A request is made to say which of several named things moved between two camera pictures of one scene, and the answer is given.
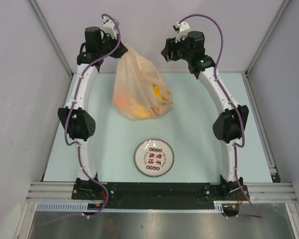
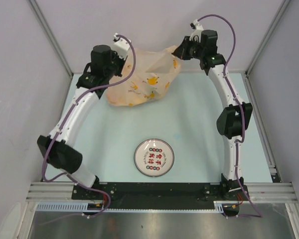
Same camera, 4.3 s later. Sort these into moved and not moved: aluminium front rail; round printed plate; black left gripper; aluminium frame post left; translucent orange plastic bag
Moved: black left gripper; translucent orange plastic bag
Not moved: aluminium front rail; round printed plate; aluminium frame post left
